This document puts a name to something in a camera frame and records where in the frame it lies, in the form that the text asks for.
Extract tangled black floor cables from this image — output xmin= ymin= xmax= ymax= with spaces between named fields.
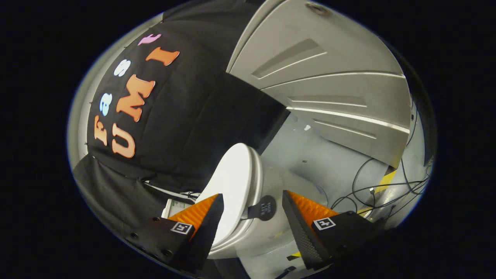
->
xmin=331 ymin=97 xmax=431 ymax=222

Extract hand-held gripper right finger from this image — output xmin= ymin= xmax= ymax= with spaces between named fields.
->
xmin=281 ymin=189 xmax=382 ymax=271

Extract white toilet lid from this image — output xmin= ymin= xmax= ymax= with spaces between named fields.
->
xmin=195 ymin=142 xmax=277 ymax=248

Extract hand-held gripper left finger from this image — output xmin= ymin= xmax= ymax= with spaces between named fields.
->
xmin=126 ymin=193 xmax=225 ymax=271

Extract white ribbed cabinet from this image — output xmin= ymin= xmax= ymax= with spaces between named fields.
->
xmin=226 ymin=0 xmax=412 ymax=168

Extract white ceramic toilet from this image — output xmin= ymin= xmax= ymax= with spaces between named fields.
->
xmin=161 ymin=146 xmax=331 ymax=279

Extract black backdrop cloth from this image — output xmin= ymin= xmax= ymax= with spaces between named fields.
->
xmin=72 ymin=0 xmax=290 ymax=250

